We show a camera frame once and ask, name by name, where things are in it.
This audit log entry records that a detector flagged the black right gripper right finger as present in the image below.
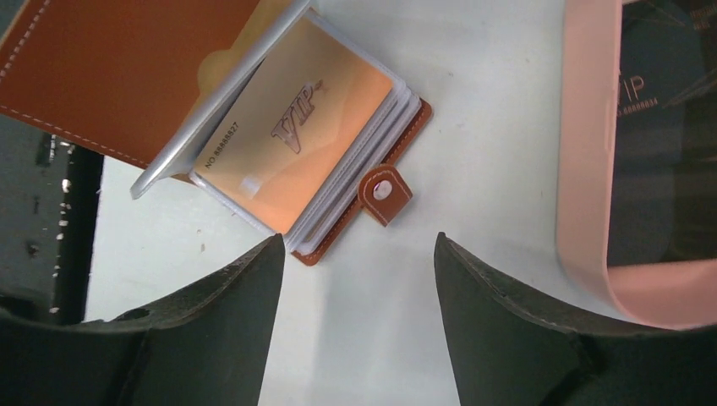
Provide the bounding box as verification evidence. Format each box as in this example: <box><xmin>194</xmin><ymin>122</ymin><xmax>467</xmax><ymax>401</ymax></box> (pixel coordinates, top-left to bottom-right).
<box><xmin>434</xmin><ymin>233</ymin><xmax>716</xmax><ymax>405</ymax></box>

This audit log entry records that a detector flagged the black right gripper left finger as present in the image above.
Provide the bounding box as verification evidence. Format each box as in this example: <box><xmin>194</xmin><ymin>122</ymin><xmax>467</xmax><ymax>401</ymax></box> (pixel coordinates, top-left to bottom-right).
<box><xmin>1</xmin><ymin>235</ymin><xmax>285</xmax><ymax>405</ymax></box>

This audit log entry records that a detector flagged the pink oval plastic tray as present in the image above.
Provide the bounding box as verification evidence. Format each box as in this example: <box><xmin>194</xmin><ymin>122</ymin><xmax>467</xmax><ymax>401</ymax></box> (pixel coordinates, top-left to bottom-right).
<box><xmin>556</xmin><ymin>1</ymin><xmax>716</xmax><ymax>330</ymax></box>

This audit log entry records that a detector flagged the gold VIP card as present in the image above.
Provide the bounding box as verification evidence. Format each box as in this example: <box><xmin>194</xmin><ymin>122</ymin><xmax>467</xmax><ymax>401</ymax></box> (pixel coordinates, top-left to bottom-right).
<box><xmin>193</xmin><ymin>15</ymin><xmax>393</xmax><ymax>233</ymax></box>

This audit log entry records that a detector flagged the brown leather card holder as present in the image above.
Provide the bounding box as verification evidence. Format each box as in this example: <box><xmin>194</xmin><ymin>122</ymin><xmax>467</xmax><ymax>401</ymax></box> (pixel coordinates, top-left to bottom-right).
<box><xmin>1</xmin><ymin>1</ymin><xmax>432</xmax><ymax>266</ymax></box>

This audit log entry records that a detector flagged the black card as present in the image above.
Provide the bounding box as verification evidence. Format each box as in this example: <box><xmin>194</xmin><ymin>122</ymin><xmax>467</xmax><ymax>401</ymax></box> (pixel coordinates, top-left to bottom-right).
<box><xmin>607</xmin><ymin>1</ymin><xmax>716</xmax><ymax>266</ymax></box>

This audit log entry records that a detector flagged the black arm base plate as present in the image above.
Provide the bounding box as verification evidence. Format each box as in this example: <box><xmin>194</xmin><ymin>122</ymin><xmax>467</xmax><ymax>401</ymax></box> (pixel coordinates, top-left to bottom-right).
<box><xmin>1</xmin><ymin>117</ymin><xmax>104</xmax><ymax>325</ymax></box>

